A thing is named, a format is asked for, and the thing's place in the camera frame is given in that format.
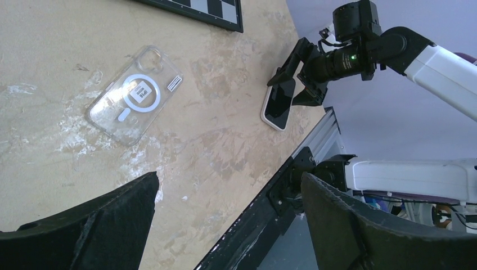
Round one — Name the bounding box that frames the phone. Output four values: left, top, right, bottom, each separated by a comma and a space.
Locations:
260, 78, 296, 132

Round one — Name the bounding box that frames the clear phone case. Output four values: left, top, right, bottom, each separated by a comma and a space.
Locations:
85, 46, 184, 146

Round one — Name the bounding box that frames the black white chessboard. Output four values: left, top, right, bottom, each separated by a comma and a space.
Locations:
141, 0, 244, 33

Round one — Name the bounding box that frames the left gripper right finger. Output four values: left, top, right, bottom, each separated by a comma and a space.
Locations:
301, 173, 476, 269

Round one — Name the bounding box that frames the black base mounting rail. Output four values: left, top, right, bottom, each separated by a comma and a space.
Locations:
196, 147, 316, 269

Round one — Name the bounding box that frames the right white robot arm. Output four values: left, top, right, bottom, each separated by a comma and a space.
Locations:
325, 1, 476, 204

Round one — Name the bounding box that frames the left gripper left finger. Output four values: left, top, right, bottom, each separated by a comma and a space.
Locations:
1, 172, 159, 269

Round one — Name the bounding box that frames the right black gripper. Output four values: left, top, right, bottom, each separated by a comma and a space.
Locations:
267, 37, 328, 107

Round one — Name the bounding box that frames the aluminium frame rail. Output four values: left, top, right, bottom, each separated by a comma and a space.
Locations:
291, 107, 346, 163

